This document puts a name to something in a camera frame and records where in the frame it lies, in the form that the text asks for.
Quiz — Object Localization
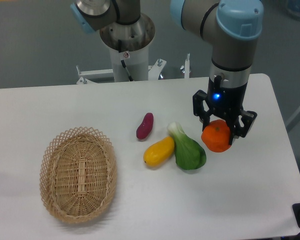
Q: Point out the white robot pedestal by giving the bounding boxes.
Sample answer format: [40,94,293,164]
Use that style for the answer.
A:
[99,13,155,83]

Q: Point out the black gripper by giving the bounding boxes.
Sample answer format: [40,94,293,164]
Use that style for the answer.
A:
[192,78,258,146]

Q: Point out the purple sweet potato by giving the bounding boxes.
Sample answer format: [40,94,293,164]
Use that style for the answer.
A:
[136,112,154,140]

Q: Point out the green bok choy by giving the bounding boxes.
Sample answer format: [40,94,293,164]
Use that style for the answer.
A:
[167,122,207,171]

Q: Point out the black cable on pedestal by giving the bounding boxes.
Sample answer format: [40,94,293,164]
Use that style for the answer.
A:
[118,39,134,82]

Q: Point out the white pedestal base frame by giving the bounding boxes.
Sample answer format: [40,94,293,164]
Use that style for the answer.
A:
[75,52,192,85]

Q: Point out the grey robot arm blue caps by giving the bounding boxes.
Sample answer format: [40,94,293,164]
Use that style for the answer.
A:
[70,0,264,143]

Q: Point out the yellow mango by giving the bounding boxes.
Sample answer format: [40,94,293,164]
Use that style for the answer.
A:
[143,136,175,167]

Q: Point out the woven wicker basket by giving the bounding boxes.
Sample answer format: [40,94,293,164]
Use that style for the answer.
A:
[39,126,117,224]

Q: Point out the orange fruit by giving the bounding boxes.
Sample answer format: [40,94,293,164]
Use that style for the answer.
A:
[201,119,231,153]

